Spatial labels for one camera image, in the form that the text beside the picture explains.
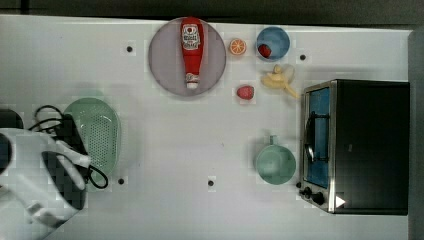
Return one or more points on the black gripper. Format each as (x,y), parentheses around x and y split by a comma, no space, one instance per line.
(67,132)

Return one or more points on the green strainer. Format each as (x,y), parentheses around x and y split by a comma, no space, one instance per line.
(99,128)

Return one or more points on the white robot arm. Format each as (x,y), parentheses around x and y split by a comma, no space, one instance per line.
(43,178)

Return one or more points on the black round pan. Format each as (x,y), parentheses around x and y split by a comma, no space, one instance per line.
(10,119)

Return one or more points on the grey round plate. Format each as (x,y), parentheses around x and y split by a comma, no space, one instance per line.
(167,65)

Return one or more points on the red ketchup bottle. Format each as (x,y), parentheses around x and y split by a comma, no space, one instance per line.
(192,45)

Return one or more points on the red strawberry toy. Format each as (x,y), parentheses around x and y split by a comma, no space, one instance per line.
(245,92)

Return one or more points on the orange slice toy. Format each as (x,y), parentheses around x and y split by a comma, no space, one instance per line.
(237,47)

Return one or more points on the green mug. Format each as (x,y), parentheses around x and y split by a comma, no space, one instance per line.
(275,164)

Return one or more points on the red fruit in bowl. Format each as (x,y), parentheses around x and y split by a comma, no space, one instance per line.
(264,50)

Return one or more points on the yellow banana toy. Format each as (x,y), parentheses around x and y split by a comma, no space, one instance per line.
(281,78)

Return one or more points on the blue bowl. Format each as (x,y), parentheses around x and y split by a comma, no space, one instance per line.
(276,39)

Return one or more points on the black toaster oven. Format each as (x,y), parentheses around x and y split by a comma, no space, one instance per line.
(355,147)

